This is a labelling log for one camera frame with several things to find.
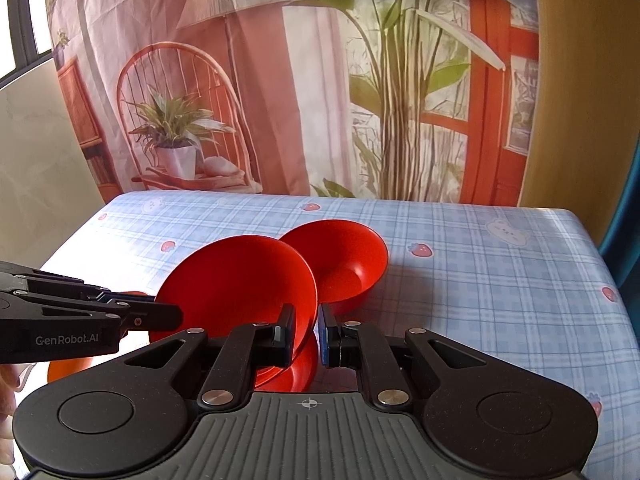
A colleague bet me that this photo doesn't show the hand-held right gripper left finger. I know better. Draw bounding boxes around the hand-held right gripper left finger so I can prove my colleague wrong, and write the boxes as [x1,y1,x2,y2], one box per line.
[120,303,297,409]

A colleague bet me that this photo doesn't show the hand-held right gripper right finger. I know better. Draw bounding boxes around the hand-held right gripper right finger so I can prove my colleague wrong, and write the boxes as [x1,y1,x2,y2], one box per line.
[319,303,484,407]

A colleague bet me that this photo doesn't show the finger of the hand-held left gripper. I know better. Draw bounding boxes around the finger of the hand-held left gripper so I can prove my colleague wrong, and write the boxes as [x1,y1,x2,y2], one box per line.
[0,260,157,305]
[0,292,184,333]

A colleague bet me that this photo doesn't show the red bowl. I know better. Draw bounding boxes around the red bowl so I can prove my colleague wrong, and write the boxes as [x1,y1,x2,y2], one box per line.
[149,234,320,356]
[277,220,390,317]
[254,331,319,394]

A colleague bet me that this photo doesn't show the person's left hand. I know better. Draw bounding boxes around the person's left hand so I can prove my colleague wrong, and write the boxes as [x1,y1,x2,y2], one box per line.
[0,363,33,458]

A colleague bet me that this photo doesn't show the white marble panel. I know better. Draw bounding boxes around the white marble panel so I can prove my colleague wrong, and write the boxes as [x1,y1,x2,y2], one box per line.
[0,57,107,272]

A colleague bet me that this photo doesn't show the checked blue tablecloth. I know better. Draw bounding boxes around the checked blue tablecloth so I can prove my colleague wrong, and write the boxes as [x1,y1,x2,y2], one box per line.
[39,191,632,480]

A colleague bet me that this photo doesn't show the printed room backdrop cloth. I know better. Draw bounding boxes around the printed room backdrop cloth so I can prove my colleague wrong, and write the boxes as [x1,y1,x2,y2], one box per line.
[44,0,542,207]

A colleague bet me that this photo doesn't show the blue curtain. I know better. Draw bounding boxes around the blue curtain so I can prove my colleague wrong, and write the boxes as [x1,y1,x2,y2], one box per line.
[597,130,640,288]

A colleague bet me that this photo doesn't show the yellow wooden panel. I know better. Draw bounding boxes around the yellow wooden panel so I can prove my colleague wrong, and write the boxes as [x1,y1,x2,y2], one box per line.
[519,0,640,242]

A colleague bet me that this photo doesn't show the dark window frame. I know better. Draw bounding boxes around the dark window frame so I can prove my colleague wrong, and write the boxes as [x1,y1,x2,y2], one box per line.
[0,0,54,88]

